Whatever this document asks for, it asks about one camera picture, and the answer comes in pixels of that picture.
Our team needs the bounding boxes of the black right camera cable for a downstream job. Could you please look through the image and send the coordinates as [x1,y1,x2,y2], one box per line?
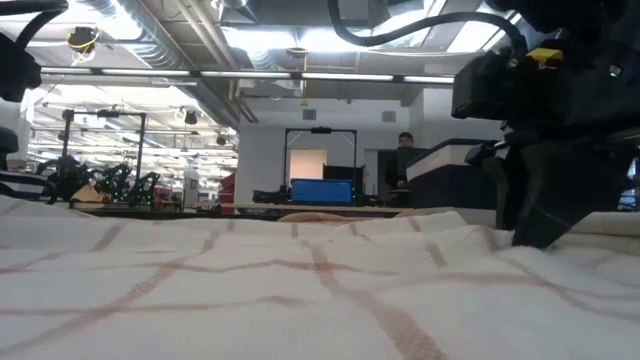
[327,0,530,59]

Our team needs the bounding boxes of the person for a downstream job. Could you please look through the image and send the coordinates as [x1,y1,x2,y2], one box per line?
[383,131,417,201]

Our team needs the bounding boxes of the red background object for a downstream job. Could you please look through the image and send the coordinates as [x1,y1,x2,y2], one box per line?
[218,172,236,214]

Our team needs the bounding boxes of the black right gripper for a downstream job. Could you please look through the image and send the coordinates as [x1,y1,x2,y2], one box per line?
[464,29,640,250]

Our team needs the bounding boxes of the white towel red checks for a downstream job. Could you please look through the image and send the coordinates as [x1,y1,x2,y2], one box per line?
[0,193,640,360]

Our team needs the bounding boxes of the striped background fabric bin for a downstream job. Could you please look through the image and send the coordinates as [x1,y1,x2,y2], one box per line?
[0,169,56,204]

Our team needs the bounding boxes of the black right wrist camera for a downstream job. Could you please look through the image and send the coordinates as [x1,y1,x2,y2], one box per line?
[451,47,516,121]

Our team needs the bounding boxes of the round black ceiling device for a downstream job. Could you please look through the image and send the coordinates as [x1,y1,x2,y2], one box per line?
[66,25,101,55]

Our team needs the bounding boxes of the blue plastic crate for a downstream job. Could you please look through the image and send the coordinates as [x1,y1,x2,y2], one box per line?
[290,178,354,206]

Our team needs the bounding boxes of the black background monitor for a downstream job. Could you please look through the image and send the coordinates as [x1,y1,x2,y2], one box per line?
[322,164,365,206]

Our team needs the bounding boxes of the long ceiling light bar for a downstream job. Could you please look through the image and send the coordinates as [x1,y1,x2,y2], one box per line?
[39,66,456,84]

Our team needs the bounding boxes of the black background gantry frame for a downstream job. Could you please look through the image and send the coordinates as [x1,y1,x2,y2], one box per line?
[59,107,149,204]
[283,127,359,206]

